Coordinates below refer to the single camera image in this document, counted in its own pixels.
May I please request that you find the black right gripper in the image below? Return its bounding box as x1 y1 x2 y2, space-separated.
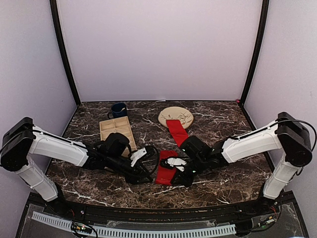
170 155 208 188

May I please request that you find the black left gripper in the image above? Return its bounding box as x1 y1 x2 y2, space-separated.
106 154 153 185

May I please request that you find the red santa sock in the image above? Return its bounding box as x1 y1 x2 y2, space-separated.
155 151 178 185

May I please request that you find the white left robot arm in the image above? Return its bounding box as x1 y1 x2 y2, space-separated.
0 117 159 216

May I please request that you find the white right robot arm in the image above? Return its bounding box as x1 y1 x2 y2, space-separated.
160 112 315 215

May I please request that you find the red sock on mat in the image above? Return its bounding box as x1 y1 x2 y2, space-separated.
166 119 189 147

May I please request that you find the wooden compartment tray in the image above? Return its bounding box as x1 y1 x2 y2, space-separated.
99 116 138 157

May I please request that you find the dark blue mug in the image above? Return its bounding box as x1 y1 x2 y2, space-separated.
107 102 128 119

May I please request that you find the round beige woven mat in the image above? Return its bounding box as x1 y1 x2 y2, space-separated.
158 106 194 129

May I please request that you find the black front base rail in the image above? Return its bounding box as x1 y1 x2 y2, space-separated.
67 200 256 222

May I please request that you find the white slotted cable duct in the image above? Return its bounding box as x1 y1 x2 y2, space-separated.
32 211 236 238

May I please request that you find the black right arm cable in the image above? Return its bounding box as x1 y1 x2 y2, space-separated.
274 119 317 176

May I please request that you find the black left frame post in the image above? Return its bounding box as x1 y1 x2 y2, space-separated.
50 0 81 107

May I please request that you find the black frame post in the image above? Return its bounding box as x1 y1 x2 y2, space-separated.
50 0 81 107
240 0 269 107

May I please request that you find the black right frame post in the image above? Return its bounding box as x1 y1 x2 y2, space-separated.
240 0 269 107

